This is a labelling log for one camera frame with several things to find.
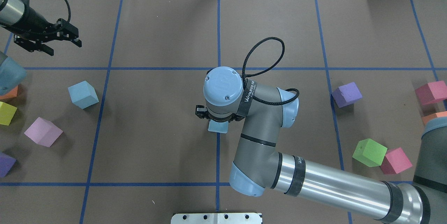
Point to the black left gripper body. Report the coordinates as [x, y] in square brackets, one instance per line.
[32, 21]

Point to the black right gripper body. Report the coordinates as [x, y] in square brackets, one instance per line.
[200, 112]

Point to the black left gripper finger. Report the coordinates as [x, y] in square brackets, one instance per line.
[72, 37]
[31, 46]

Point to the light blue foam cube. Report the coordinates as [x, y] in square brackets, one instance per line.
[218, 127]
[83, 95]

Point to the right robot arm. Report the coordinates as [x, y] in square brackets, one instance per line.
[231, 96]

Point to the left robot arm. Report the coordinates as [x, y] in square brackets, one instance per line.
[3, 20]

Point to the orange foam cube left side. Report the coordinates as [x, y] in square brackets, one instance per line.
[12, 94]

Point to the orange foam cube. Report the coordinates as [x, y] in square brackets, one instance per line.
[12, 94]
[426, 119]

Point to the yellow foam cube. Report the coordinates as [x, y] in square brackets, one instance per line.
[7, 113]

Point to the light pink foam cube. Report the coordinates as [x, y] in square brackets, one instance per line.
[43, 132]

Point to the purple foam cube left side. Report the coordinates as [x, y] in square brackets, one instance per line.
[6, 163]

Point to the purple foam cube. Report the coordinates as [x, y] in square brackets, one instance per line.
[6, 163]
[346, 95]

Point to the purple foam cube right side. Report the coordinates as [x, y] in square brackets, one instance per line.
[346, 95]

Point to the green foam cube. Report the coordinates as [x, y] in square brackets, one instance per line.
[369, 152]

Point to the orange foam cube right side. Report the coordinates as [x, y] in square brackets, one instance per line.
[426, 119]

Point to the dark pink foam cube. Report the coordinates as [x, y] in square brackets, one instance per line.
[432, 92]

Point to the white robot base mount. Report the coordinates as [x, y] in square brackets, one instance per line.
[217, 218]

